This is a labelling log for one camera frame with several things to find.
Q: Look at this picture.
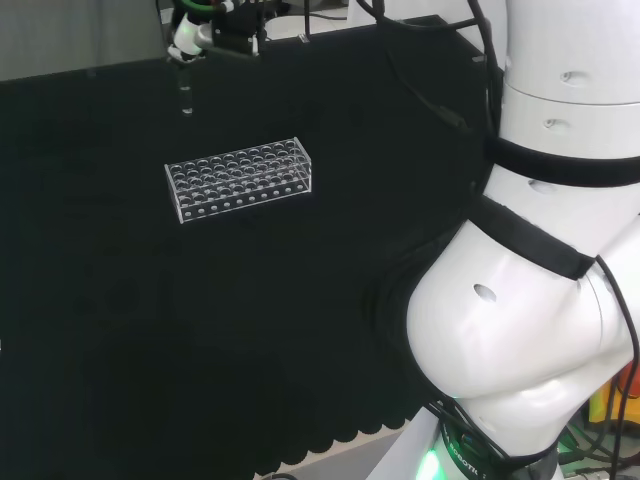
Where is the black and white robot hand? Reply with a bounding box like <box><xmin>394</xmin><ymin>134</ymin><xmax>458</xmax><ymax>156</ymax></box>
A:
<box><xmin>166</xmin><ymin>0</ymin><xmax>269</xmax><ymax>65</ymax></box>

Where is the clear glass test tube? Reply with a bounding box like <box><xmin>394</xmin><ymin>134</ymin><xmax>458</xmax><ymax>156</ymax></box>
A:
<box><xmin>177</xmin><ymin>59</ymin><xmax>195</xmax><ymax>117</ymax></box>

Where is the black bench cloth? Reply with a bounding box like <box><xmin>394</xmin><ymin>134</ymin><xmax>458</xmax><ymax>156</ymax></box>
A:
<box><xmin>0</xmin><ymin>13</ymin><xmax>501</xmax><ymax>480</ymax></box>

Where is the black cable bundle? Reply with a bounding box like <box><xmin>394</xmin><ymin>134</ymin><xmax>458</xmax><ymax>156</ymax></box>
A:
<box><xmin>352</xmin><ymin>0</ymin><xmax>504</xmax><ymax>146</ymax></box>

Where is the clear plastic test tube rack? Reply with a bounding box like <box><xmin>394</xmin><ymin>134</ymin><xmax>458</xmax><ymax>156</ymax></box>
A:
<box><xmin>163</xmin><ymin>136</ymin><xmax>314</xmax><ymax>225</ymax></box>

